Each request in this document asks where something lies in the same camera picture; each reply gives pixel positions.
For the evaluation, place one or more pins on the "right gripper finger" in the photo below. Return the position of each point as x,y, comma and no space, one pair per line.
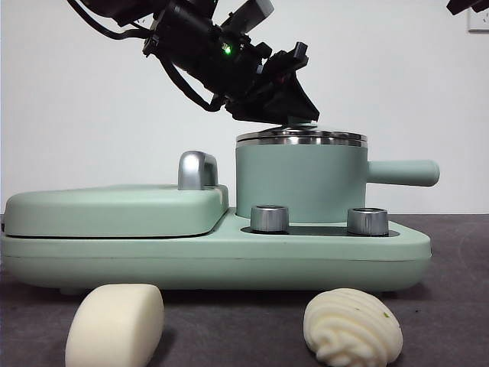
460,5

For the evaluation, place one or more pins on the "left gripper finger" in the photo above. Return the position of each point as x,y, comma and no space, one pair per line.
296,103
252,109

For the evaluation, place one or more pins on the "glass pot lid green knob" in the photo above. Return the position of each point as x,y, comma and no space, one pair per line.
328,135

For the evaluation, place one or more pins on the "swirled white steamed bun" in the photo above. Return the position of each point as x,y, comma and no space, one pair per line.
351,332

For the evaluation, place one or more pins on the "smooth white steamed bun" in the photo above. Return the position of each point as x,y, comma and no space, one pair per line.
114,329

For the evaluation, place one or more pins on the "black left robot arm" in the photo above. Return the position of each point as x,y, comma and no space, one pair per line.
198,49

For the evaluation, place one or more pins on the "silver control knob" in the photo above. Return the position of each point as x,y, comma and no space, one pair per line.
269,219
367,222

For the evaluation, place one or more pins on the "mint green breakfast machine base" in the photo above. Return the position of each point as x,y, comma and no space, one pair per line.
229,264

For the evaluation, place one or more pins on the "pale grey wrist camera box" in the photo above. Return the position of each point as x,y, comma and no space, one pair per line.
256,11

